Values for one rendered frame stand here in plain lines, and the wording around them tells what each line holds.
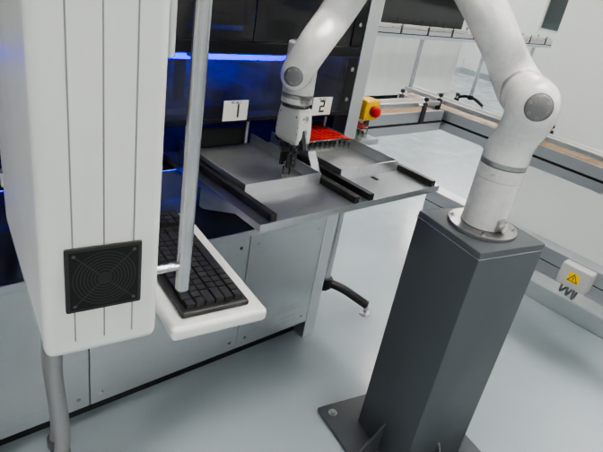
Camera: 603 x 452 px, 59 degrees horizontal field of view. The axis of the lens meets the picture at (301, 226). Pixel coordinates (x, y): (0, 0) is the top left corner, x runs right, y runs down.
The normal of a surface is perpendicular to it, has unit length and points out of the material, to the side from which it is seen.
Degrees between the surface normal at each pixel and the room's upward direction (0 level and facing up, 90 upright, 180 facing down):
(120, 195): 90
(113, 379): 90
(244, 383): 0
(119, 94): 90
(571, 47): 90
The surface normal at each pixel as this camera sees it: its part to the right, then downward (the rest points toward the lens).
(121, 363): 0.64, 0.43
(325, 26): 0.28, -0.26
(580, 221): -0.76, 0.18
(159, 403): 0.16, -0.88
